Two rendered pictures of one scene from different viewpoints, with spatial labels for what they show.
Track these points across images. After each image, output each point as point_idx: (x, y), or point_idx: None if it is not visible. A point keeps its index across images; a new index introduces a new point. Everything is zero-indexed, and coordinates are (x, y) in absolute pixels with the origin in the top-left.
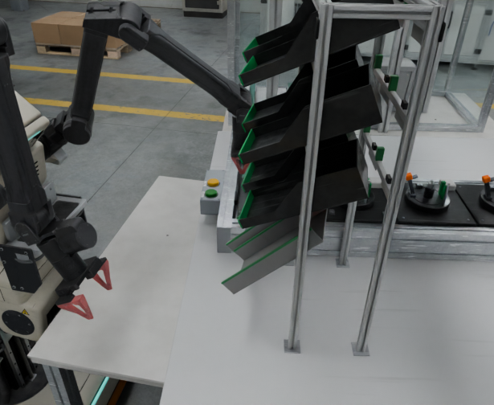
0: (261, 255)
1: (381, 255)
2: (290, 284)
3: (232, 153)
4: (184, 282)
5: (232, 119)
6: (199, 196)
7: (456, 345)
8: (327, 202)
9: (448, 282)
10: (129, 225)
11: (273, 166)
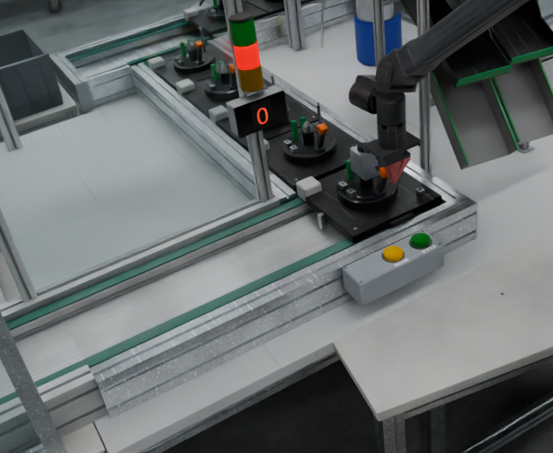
0: (512, 115)
1: None
2: (457, 177)
3: (420, 139)
4: (548, 233)
5: (403, 104)
6: (383, 323)
7: (418, 99)
8: None
9: (345, 118)
10: (534, 342)
11: (456, 63)
